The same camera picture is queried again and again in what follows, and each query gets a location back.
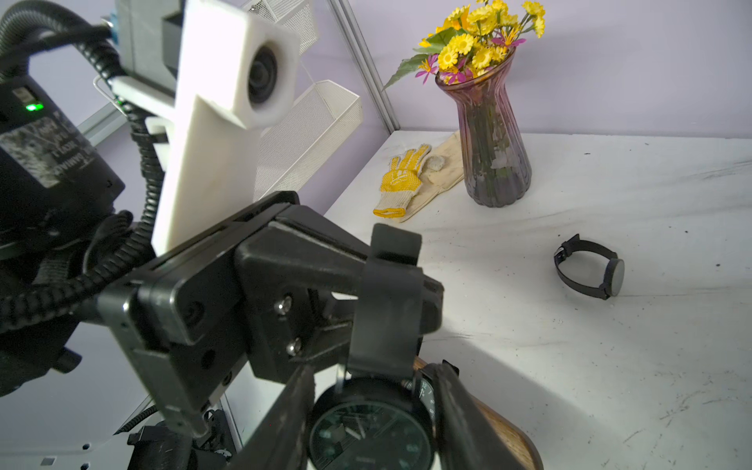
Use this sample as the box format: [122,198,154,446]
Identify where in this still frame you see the wooden watch stand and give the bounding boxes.
[414,358,544,469]

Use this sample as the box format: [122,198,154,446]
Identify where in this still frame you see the white mesh lower shelf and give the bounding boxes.
[254,80,363,201]

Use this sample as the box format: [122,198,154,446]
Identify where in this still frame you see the yellow artificial flowers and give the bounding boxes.
[385,1,546,87]

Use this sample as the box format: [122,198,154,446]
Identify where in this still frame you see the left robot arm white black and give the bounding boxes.
[1,1,444,438]

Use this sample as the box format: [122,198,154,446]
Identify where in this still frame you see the purple glass vase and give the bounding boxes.
[436,51,532,208]

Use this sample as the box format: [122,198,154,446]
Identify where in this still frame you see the black watch pair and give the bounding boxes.
[553,234,626,301]

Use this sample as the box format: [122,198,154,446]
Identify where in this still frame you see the aluminium frame rail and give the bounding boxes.
[328,0,401,133]

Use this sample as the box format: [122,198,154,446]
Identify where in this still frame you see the yellow white work glove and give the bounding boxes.
[373,144,432,219]

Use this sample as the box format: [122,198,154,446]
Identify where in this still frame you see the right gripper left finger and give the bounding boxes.
[226,365,315,470]

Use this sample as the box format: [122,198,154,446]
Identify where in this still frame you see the black analog dark-dial watch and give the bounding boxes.
[307,224,436,469]

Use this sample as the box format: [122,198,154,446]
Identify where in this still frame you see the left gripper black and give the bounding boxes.
[96,191,417,438]

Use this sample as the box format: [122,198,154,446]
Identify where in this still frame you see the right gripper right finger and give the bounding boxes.
[422,363,524,470]

